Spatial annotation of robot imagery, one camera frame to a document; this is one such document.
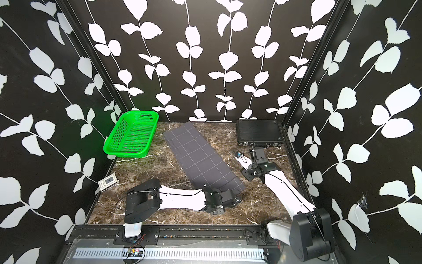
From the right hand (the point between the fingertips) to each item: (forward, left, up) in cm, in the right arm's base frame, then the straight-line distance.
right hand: (246, 164), depth 87 cm
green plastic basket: (+29, +76, -10) cm, 82 cm away
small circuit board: (-39, +52, -11) cm, 65 cm away
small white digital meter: (-8, +76, -7) cm, 77 cm away
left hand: (-15, +14, -10) cm, 23 cm away
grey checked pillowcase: (+6, +23, -10) cm, 26 cm away
